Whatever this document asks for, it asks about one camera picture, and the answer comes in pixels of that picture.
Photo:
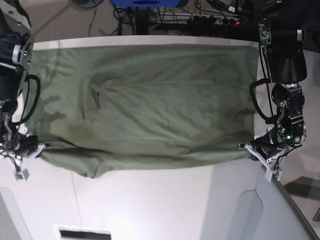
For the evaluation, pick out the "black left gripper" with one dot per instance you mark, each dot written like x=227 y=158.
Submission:
x=269 y=144

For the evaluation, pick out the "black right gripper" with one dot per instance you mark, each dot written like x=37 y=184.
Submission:
x=19 y=145

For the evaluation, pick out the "green t-shirt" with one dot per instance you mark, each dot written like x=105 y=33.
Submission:
x=143 y=107

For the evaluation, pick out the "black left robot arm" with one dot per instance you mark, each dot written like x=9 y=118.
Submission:
x=281 y=30

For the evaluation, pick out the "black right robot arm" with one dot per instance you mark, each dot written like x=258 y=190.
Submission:
x=16 y=46

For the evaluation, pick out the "white vent panel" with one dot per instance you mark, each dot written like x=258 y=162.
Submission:
x=70 y=232

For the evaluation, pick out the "white power strip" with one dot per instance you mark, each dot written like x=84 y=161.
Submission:
x=213 y=20

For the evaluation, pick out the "blue bin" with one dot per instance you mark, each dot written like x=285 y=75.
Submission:
x=145 y=3

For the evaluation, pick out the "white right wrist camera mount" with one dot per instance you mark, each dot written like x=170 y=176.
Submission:
x=20 y=163

